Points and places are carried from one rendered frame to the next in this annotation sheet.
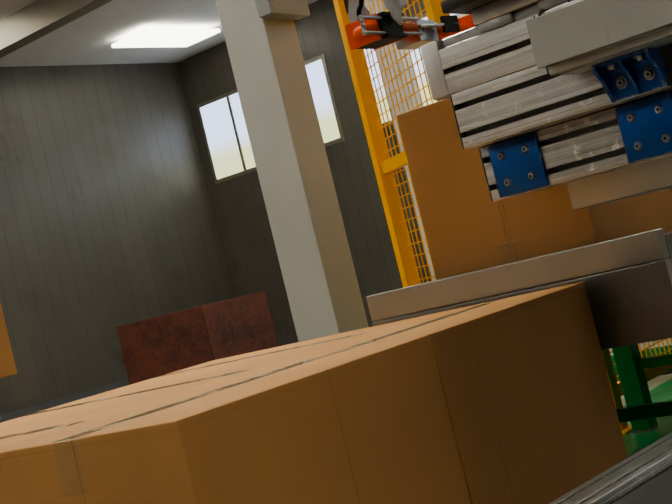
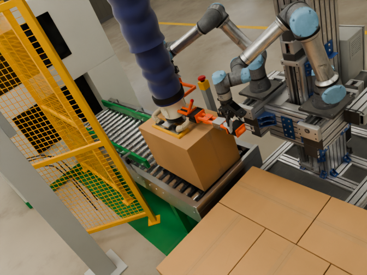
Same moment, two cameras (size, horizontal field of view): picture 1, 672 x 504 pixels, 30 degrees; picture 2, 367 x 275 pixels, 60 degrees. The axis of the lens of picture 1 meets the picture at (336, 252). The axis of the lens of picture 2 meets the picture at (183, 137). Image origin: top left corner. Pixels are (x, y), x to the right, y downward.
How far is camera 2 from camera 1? 2.89 m
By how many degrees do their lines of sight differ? 70
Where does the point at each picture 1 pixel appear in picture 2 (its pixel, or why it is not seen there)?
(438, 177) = (201, 161)
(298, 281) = (65, 228)
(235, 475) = not seen: outside the picture
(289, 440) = not seen: outside the picture
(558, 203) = (231, 150)
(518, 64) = (335, 124)
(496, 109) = (330, 137)
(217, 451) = not seen: outside the picture
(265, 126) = (27, 182)
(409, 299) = (208, 199)
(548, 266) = (239, 167)
